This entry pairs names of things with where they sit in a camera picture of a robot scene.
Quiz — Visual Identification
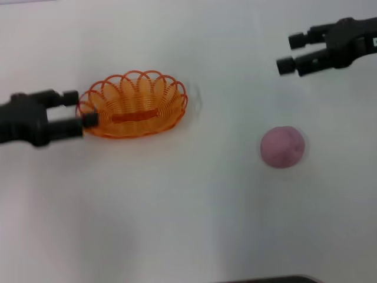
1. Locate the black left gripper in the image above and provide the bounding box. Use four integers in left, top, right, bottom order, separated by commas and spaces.
0, 89, 100, 149

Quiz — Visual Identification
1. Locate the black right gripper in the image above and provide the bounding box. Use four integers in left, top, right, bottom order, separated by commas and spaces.
276, 16, 377, 77

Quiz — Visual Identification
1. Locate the orange plastic woven basket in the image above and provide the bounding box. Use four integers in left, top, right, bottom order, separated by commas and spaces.
75, 69, 189, 140

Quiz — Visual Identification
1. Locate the pink round peach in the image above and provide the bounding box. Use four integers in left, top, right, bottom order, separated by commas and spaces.
260, 125, 307, 170

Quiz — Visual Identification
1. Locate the dark robot front edge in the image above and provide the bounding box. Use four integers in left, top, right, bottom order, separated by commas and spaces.
217, 274, 319, 283

